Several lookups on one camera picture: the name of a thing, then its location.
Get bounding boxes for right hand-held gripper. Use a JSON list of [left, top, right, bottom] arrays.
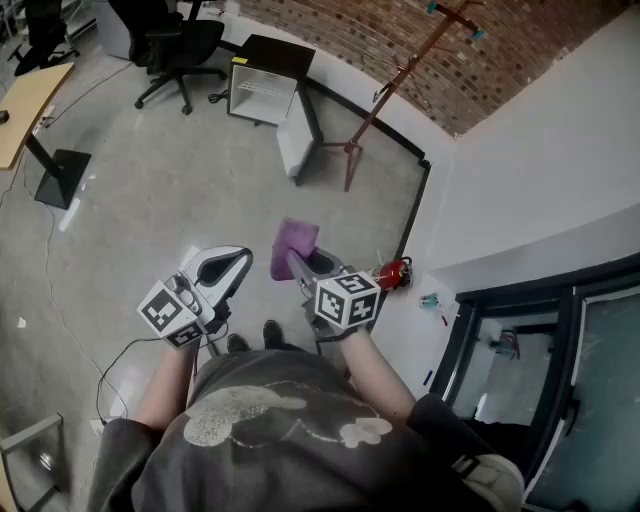
[[285, 247, 382, 344]]

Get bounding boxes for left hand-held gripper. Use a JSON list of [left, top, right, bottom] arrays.
[[137, 244, 255, 351]]

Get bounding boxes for purple cleaning cloth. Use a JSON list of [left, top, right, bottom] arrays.
[[269, 217, 320, 282]]

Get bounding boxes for black mini fridge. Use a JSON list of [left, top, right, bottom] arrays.
[[227, 33, 326, 187]]

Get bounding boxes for person's left forearm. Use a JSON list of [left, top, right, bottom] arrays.
[[134, 339, 201, 432]]

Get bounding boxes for person's right forearm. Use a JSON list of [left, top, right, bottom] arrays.
[[339, 327, 418, 424]]

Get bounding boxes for red fire extinguisher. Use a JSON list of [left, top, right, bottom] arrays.
[[372, 256, 414, 292]]

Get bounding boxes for person's right black shoe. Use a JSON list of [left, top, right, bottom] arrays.
[[262, 319, 286, 350]]

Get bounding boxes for brown wooden coat rack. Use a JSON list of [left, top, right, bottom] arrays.
[[319, 0, 487, 194]]

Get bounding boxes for black framed glass door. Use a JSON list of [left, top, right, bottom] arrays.
[[429, 257, 640, 512]]

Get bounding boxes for light wooden desk black base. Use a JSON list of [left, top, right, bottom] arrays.
[[0, 62, 93, 211]]

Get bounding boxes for black office chair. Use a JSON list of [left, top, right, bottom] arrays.
[[7, 0, 81, 78], [107, 0, 229, 117]]

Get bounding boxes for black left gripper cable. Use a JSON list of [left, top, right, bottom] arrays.
[[96, 335, 221, 427]]

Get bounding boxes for white plastic grid rack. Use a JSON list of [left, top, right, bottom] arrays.
[[236, 78, 292, 95]]

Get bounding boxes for grey metal frame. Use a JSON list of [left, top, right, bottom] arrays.
[[0, 413, 67, 512]]

